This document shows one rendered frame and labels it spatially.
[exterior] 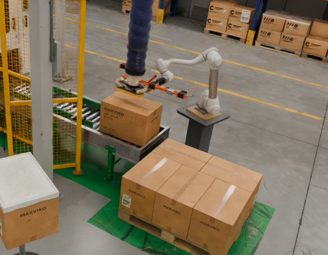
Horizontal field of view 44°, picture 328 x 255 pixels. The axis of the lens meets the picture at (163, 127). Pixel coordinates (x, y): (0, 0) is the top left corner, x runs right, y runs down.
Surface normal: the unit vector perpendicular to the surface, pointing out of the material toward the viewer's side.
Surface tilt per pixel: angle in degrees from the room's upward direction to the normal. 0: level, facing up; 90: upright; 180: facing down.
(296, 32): 89
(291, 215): 0
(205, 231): 90
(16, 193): 0
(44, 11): 90
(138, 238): 0
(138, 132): 90
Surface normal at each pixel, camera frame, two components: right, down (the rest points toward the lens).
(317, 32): -0.41, 0.43
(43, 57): 0.87, 0.32
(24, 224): 0.58, 0.46
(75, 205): 0.13, -0.87
